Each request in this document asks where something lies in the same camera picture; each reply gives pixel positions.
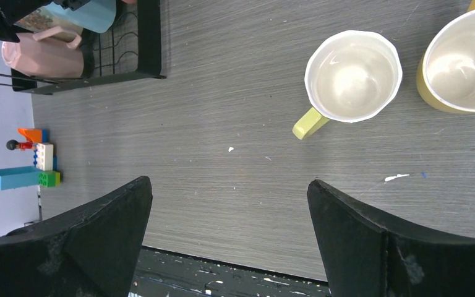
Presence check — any colourful toy block pile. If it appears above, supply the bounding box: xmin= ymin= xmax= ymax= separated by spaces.
xmin=0 ymin=127 xmax=61 ymax=193

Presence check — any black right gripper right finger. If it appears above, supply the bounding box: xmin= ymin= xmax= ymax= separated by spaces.
xmin=307 ymin=180 xmax=475 ymax=296

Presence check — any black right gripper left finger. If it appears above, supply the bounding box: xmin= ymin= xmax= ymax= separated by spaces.
xmin=0 ymin=176 xmax=152 ymax=296

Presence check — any light blue cup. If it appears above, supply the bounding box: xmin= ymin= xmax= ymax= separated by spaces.
xmin=45 ymin=0 xmax=117 ymax=33

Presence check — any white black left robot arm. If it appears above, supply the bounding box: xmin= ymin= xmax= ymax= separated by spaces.
xmin=0 ymin=0 xmax=88 ymax=43

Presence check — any pink cup rack left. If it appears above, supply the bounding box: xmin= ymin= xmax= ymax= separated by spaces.
xmin=1 ymin=26 xmax=85 ymax=79

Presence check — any yellow mug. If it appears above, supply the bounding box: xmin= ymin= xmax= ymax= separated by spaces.
xmin=416 ymin=1 xmax=475 ymax=114

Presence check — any black wire dish rack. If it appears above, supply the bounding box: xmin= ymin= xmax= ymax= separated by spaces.
xmin=11 ymin=0 xmax=166 ymax=95

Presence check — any cream cup in rack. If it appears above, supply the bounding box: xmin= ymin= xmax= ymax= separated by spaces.
xmin=15 ymin=7 xmax=83 ymax=43

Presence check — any light green mug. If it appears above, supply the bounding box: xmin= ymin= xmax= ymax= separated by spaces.
xmin=292 ymin=30 xmax=403 ymax=140

